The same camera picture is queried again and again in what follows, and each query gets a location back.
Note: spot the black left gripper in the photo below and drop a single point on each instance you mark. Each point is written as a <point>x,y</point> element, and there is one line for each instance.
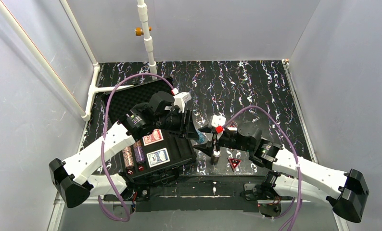
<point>184,124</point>

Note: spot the white pvc frame pipe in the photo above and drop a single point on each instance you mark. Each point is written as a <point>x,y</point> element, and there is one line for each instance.
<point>84,113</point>

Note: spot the white pvc pole with orange knob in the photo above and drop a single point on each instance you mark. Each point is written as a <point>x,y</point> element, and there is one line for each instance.
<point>147,38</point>

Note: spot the red triangle dealer button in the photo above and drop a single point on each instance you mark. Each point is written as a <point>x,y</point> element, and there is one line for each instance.
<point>234,163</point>

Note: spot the blue poker chip stack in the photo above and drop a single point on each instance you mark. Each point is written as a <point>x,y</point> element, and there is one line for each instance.
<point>201,137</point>

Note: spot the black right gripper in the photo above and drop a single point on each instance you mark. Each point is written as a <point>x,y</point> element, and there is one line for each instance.
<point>215,139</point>

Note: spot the brown poker chip stack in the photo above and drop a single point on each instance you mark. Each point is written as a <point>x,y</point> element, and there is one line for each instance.
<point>215,157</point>

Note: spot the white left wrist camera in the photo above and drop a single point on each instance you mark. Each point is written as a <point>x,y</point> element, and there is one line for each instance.
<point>181,99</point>

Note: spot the red playing card deck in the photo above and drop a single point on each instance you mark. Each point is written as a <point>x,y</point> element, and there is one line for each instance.
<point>154,137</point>

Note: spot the black foam-lined poker case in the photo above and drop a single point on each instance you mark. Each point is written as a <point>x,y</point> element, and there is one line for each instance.
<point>180,151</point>

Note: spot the white-blue chip stack in case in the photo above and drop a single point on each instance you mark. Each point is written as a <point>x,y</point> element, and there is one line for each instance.
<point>128,158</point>

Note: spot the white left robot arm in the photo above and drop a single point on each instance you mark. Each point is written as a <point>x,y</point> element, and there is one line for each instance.
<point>73,177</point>

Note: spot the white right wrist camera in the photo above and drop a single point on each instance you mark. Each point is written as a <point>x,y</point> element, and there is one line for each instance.
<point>217,123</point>

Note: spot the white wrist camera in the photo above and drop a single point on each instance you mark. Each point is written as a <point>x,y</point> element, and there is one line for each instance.
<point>181,99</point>
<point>217,123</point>

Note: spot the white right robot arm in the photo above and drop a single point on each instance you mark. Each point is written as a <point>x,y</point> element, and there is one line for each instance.
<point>347,192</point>

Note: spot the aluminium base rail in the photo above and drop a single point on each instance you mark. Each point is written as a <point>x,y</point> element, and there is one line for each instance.
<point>180,213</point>

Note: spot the orange-purple chip stack in case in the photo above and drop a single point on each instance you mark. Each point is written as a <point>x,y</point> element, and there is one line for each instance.
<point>138,152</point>

